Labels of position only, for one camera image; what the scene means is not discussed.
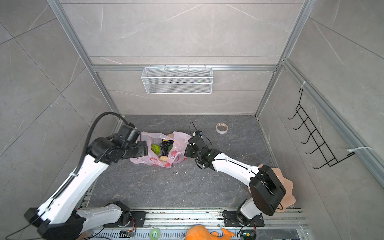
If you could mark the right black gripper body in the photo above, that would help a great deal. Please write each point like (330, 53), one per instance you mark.
(190, 153)

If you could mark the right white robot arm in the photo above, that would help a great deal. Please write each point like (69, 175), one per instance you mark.
(247, 174)

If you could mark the white wire mesh basket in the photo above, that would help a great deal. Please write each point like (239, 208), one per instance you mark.
(177, 80)

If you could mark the green tape roll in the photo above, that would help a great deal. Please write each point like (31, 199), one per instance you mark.
(155, 234)

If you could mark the black wire hook rack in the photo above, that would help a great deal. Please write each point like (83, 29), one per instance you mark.
(315, 136)

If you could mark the pink plastic bag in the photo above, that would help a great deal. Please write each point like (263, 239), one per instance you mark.
(176, 155)

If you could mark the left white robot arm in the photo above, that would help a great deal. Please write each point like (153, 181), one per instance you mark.
(59, 218)

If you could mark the beige flower-shaped plate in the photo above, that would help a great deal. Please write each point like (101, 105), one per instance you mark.
(288, 192)

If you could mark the dark purple grape bunch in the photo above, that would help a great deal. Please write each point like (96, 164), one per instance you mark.
(166, 146)

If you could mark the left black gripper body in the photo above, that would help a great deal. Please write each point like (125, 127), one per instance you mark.
(138, 149)

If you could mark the white tape roll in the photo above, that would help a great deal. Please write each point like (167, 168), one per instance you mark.
(222, 128)

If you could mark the orange plush toy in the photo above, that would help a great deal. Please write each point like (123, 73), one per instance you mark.
(200, 232)

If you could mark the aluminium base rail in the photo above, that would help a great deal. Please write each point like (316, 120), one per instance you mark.
(174, 224)

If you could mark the beige bumpy fruit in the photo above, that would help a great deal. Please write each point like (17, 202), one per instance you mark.
(163, 158)

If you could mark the green bumpy fruit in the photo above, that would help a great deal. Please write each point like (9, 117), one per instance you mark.
(156, 149)

